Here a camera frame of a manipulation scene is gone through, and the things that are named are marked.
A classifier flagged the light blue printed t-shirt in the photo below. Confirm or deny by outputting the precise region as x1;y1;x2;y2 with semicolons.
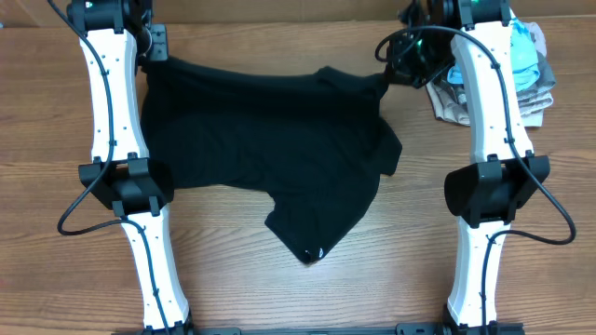
447;18;541;92

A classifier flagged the black polo shirt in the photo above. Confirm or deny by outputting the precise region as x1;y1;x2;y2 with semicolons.
141;58;402;264

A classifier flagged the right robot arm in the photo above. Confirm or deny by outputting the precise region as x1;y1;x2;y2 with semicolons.
375;1;550;334

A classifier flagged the grey folded garment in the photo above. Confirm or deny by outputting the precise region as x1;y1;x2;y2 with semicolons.
432;52;557;114

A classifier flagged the beige folded garment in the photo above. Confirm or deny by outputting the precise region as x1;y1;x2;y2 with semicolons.
426;19;557;127

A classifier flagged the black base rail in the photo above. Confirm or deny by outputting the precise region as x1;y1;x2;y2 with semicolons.
111;320;527;335

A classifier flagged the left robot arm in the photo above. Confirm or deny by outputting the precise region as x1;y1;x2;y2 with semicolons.
61;0;194;334

